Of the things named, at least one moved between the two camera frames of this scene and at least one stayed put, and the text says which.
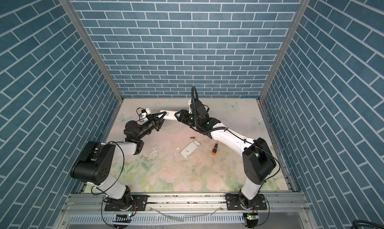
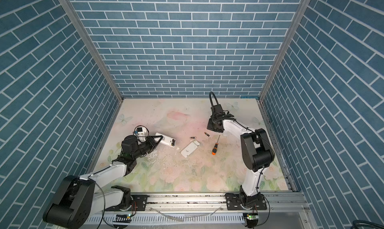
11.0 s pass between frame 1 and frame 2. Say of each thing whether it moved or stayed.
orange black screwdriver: stayed
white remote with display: moved
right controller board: stayed
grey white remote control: stayed
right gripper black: moved
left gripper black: moved
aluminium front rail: stayed
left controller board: stayed
